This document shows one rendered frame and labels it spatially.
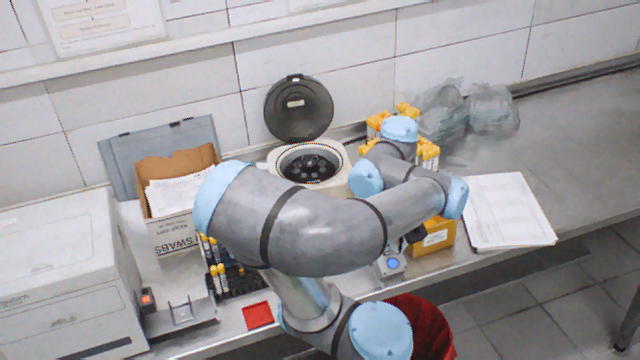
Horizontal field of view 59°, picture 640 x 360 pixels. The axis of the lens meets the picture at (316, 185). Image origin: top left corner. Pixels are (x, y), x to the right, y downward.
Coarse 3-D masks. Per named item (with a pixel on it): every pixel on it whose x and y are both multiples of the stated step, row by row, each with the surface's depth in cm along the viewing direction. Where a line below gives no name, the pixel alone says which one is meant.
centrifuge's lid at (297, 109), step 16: (288, 80) 165; (304, 80) 171; (272, 96) 172; (288, 96) 175; (304, 96) 176; (320, 96) 175; (272, 112) 175; (288, 112) 177; (304, 112) 178; (320, 112) 178; (272, 128) 176; (288, 128) 178; (304, 128) 179; (320, 128) 178
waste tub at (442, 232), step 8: (440, 216) 156; (424, 224) 158; (432, 224) 158; (440, 224) 145; (448, 224) 146; (456, 224) 148; (432, 232) 146; (440, 232) 147; (448, 232) 148; (456, 232) 150; (424, 240) 146; (432, 240) 148; (440, 240) 149; (448, 240) 150; (408, 248) 150; (416, 248) 147; (424, 248) 148; (432, 248) 150; (440, 248) 151; (416, 256) 149
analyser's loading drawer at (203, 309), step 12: (168, 300) 134; (192, 300) 138; (204, 300) 138; (156, 312) 136; (168, 312) 135; (180, 312) 135; (192, 312) 131; (204, 312) 135; (216, 312) 133; (144, 324) 133; (156, 324) 133; (168, 324) 133; (180, 324) 132; (192, 324) 133
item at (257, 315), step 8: (256, 304) 140; (264, 304) 140; (248, 312) 139; (256, 312) 139; (264, 312) 138; (248, 320) 137; (256, 320) 137; (264, 320) 137; (272, 320) 136; (248, 328) 134
